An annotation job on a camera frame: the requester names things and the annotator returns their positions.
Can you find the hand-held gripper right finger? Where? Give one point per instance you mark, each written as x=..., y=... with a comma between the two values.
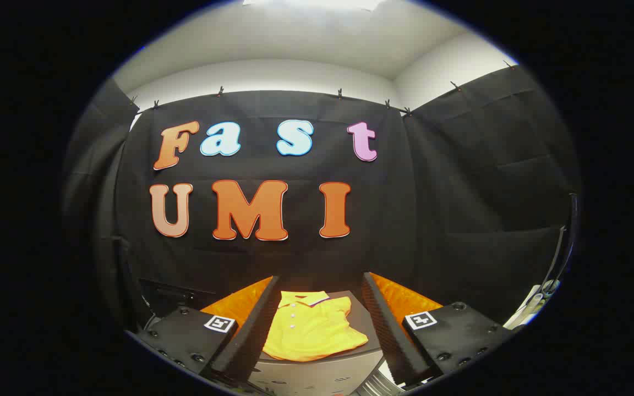
x=386, y=324

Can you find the yellow polo shirt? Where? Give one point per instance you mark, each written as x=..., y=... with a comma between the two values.
x=311, y=330

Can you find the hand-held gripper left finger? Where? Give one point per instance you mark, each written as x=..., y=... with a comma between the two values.
x=251, y=330

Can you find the white plastic object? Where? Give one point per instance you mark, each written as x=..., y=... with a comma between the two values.
x=531, y=305

